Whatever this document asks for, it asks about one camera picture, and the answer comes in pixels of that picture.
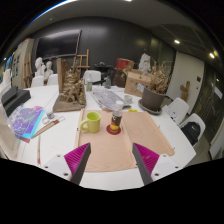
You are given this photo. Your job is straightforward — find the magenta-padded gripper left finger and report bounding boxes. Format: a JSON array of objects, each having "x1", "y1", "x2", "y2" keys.
[{"x1": 42, "y1": 142, "x2": 92, "y2": 186}]

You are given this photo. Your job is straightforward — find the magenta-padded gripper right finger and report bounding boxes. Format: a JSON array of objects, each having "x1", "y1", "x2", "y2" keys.
[{"x1": 131, "y1": 142, "x2": 181, "y2": 186}]

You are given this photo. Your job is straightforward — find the dark drink bottle white cap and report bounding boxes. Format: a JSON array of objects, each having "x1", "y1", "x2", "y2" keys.
[{"x1": 109, "y1": 100, "x2": 125, "y2": 134}]

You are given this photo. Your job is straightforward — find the light wooden drawing board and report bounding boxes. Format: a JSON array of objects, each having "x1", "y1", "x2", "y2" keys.
[{"x1": 73, "y1": 108, "x2": 176, "y2": 173}]

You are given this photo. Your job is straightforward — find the yellow-green mug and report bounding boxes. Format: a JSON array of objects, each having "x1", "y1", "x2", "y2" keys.
[{"x1": 79, "y1": 111, "x2": 102, "y2": 134}]

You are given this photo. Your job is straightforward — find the wooden paint brush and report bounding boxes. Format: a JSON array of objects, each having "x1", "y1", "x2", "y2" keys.
[{"x1": 30, "y1": 115, "x2": 66, "y2": 140}]

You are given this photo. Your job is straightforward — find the flat round red coaster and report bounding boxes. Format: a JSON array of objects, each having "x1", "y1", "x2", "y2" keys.
[{"x1": 106, "y1": 124, "x2": 122, "y2": 136}]

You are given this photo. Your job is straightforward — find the small grey jar white lid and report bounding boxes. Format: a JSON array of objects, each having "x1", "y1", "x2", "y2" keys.
[{"x1": 45, "y1": 109, "x2": 55, "y2": 120}]

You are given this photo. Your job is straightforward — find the black backpack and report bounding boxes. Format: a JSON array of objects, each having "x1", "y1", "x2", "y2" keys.
[{"x1": 181, "y1": 121, "x2": 202, "y2": 145}]

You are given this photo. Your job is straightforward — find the dry plant in grey pot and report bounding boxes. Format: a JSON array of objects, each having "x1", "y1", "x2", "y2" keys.
[{"x1": 138, "y1": 59, "x2": 171, "y2": 116}]

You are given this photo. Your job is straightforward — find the white plastic chair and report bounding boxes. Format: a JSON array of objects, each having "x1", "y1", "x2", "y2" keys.
[
  {"x1": 30, "y1": 75, "x2": 45, "y2": 88},
  {"x1": 46, "y1": 73, "x2": 60, "y2": 86},
  {"x1": 162, "y1": 97, "x2": 190, "y2": 125},
  {"x1": 82, "y1": 69, "x2": 102, "y2": 85},
  {"x1": 179, "y1": 112, "x2": 207, "y2": 146}
]

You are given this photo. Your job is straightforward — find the colourful holographic painting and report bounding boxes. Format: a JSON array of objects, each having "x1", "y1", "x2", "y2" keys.
[{"x1": 8, "y1": 104, "x2": 46, "y2": 144}]

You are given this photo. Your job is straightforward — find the small white cup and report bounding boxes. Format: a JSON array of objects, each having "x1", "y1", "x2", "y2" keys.
[{"x1": 123, "y1": 94, "x2": 134, "y2": 104}]

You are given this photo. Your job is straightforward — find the golden sculpture on wooden base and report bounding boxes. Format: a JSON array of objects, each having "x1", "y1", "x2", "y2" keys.
[{"x1": 52, "y1": 57, "x2": 88, "y2": 113}]

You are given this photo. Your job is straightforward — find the grey newspaper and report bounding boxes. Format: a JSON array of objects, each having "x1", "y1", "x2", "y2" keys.
[{"x1": 90, "y1": 87, "x2": 133, "y2": 112}]

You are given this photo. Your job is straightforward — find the white spray bottle green label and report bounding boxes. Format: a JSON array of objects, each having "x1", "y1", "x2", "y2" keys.
[{"x1": 85, "y1": 73, "x2": 94, "y2": 93}]

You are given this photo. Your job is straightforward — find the brown cardboard box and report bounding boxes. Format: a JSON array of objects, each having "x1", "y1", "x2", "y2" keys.
[{"x1": 123, "y1": 69, "x2": 153, "y2": 98}]

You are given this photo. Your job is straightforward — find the wooden figure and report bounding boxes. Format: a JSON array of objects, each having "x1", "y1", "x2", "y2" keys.
[{"x1": 180, "y1": 80, "x2": 192, "y2": 103}]

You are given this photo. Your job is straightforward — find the black foam block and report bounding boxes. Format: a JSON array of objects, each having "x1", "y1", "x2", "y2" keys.
[
  {"x1": 0, "y1": 85, "x2": 19, "y2": 107},
  {"x1": 3, "y1": 89, "x2": 32, "y2": 118}
]

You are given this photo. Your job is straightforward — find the clear glass bottle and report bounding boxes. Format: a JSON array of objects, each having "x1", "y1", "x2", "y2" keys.
[{"x1": 103, "y1": 75, "x2": 112, "y2": 90}]

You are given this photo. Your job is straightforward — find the white plaster bust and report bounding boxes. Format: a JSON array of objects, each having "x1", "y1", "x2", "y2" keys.
[
  {"x1": 44, "y1": 60, "x2": 55, "y2": 81},
  {"x1": 34, "y1": 56, "x2": 46, "y2": 78}
]

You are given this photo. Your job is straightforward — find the white plaster statue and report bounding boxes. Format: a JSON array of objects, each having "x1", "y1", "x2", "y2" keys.
[{"x1": 138, "y1": 53, "x2": 152, "y2": 74}]

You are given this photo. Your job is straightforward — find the red box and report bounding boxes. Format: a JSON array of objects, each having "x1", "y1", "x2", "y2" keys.
[{"x1": 115, "y1": 57, "x2": 135, "y2": 72}]

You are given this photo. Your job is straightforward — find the wooden easel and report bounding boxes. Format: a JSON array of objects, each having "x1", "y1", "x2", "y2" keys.
[
  {"x1": 72, "y1": 48, "x2": 91, "y2": 72},
  {"x1": 23, "y1": 53, "x2": 34, "y2": 88}
]

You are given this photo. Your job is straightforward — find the white cabinet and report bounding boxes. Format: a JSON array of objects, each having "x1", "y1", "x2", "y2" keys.
[{"x1": 11, "y1": 38, "x2": 35, "y2": 89}]

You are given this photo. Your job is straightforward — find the round ceiling spotlights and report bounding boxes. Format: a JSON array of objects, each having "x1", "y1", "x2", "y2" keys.
[{"x1": 173, "y1": 39, "x2": 217, "y2": 60}]

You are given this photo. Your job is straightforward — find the long ceiling light strip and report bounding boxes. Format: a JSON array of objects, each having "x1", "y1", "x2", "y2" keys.
[{"x1": 31, "y1": 0, "x2": 79, "y2": 24}]

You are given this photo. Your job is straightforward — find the dark wall blackboard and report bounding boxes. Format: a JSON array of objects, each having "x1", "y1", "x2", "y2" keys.
[{"x1": 35, "y1": 29, "x2": 83, "y2": 61}]

